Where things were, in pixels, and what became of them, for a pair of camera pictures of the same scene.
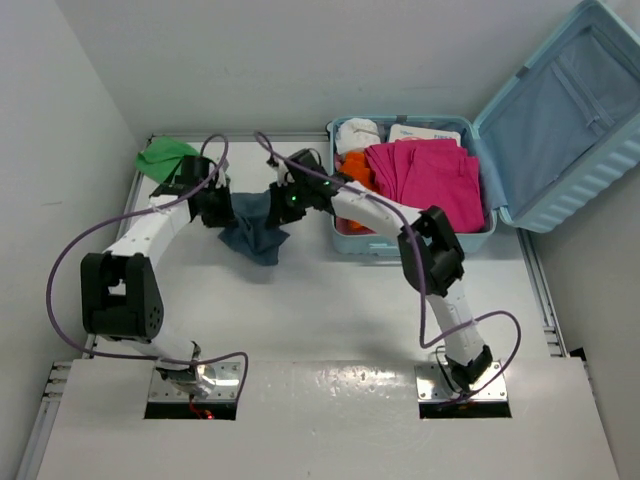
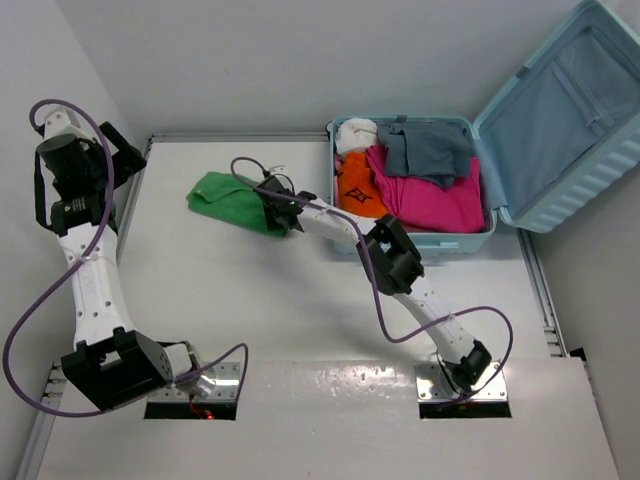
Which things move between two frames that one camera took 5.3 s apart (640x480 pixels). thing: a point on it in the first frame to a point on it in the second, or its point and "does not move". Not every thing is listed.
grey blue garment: [251, 238] to [434, 151]
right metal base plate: [431, 387] does not move
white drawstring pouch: [355, 134] does not move
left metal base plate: [228, 376] does not move
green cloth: [161, 155] to [230, 200]
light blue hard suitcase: [562, 122] does not move
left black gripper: [227, 216] to [126, 160]
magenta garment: [430, 172] does not move
